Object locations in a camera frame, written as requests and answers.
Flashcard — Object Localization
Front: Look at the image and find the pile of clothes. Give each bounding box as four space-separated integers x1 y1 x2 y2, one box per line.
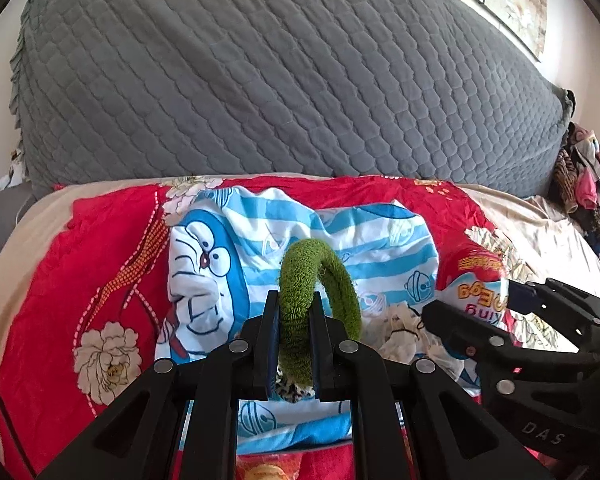
550 122 600 282

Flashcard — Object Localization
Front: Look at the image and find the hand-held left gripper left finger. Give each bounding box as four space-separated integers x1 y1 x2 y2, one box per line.
37 290 281 480

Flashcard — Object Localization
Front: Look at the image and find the beige bedsheet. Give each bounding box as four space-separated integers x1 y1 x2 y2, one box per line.
0 174 600 361

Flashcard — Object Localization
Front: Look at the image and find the leopard print scrunchie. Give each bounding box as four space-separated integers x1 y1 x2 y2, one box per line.
274 364 317 406

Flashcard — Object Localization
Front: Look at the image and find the red and blue plastic egg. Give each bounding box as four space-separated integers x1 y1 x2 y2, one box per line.
435 242 517 347

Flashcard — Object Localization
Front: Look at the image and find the grey quilted headboard cover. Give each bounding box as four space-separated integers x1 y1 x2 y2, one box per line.
10 0 579 199

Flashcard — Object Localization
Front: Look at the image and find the sheer pink scrunchie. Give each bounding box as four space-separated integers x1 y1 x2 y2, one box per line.
362 302 462 377

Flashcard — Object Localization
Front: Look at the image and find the blue striped cartoon cloth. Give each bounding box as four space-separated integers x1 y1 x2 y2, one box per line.
155 185 483 457

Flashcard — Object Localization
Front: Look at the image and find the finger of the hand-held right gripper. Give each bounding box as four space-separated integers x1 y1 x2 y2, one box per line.
505 277 600 333
422 300 600 377

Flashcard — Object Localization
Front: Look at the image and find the thin black elastic hair tie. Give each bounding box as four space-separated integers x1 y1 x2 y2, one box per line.
390 326 424 347

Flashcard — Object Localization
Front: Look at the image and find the framed wall picture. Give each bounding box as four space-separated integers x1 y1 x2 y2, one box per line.
420 0 549 64

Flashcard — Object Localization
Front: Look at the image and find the grey nightstand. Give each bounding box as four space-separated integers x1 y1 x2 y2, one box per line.
0 180 37 262

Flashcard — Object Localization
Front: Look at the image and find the green terry hair tie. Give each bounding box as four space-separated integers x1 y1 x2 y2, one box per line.
276 240 364 392

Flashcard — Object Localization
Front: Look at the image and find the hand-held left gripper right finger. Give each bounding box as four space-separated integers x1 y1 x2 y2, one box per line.
307 290 556 480

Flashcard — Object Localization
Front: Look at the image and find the red floral bedsheet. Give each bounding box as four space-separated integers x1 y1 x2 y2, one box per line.
0 174 546 480

